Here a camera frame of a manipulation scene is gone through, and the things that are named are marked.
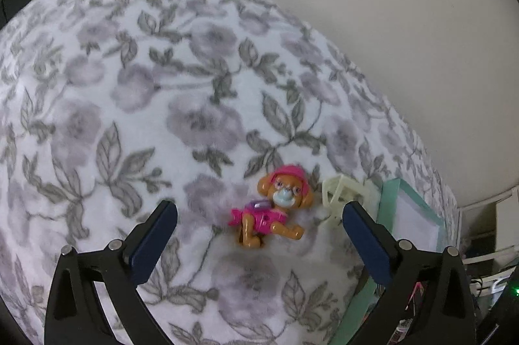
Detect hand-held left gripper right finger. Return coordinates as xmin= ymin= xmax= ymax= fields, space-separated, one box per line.
xmin=343 ymin=201 xmax=477 ymax=345

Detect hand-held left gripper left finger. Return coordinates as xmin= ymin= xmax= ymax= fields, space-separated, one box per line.
xmin=44 ymin=200 xmax=178 ymax=345

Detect teal box tray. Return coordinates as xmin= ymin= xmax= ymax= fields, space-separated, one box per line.
xmin=330 ymin=179 xmax=445 ymax=345

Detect dog figure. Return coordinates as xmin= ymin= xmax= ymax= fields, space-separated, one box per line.
xmin=231 ymin=164 xmax=314 ymax=249

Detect cream plastic clip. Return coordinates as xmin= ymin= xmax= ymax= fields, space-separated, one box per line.
xmin=321 ymin=174 xmax=379 ymax=228

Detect white furniture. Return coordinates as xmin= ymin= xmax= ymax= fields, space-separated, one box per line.
xmin=458 ymin=187 xmax=519 ymax=262

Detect grey floral blanket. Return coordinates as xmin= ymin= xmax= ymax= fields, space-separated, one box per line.
xmin=0 ymin=0 xmax=459 ymax=345

